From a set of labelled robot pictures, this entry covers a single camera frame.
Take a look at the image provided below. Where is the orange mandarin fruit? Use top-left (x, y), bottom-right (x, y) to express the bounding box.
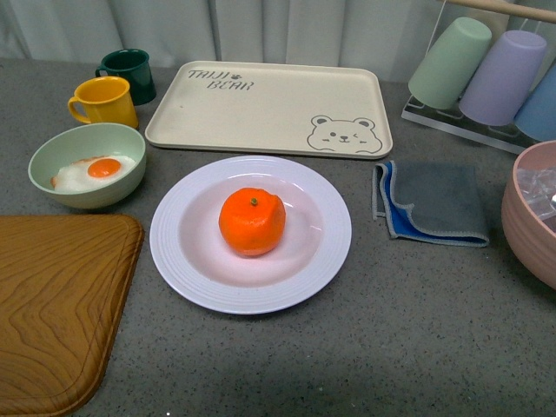
top-left (218, 188), bottom-right (287, 256)

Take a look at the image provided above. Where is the white round plate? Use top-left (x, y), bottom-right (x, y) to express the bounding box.
top-left (149, 156), bottom-right (352, 314)

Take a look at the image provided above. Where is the beige bear serving tray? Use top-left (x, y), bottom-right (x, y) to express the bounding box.
top-left (145, 61), bottom-right (393, 160)

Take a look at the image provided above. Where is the grey blue folded cloth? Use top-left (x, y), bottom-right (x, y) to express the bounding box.
top-left (372, 160), bottom-right (490, 248)

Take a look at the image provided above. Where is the fake fried egg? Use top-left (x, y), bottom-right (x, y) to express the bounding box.
top-left (50, 155), bottom-right (136, 193)

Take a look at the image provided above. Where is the yellow enamel mug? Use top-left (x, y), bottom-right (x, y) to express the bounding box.
top-left (68, 76), bottom-right (139, 129)

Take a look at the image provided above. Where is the dark green enamel mug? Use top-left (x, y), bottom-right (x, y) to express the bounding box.
top-left (95, 49), bottom-right (156, 106)

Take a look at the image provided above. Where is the light green bowl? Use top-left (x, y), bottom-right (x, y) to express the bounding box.
top-left (28, 122), bottom-right (146, 209)

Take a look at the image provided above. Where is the light green plastic cup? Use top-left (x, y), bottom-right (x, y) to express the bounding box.
top-left (408, 17), bottom-right (492, 109)

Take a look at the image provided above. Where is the wooden cutting board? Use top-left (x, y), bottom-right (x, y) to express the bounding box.
top-left (1, 215), bottom-right (144, 416)

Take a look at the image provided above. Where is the clear acrylic cup rack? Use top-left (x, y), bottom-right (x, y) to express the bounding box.
top-left (401, 1), bottom-right (543, 155)

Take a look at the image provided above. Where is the pink ribbed bowl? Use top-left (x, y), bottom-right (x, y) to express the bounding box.
top-left (501, 141), bottom-right (555, 288)

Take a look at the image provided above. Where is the purple plastic cup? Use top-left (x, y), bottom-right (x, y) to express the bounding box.
top-left (459, 30), bottom-right (547, 126)

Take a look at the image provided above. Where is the blue plastic cup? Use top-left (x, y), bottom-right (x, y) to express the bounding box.
top-left (514, 65), bottom-right (556, 142)

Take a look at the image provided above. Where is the wooden rack handle bar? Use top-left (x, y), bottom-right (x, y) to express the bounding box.
top-left (447, 0), bottom-right (556, 23)

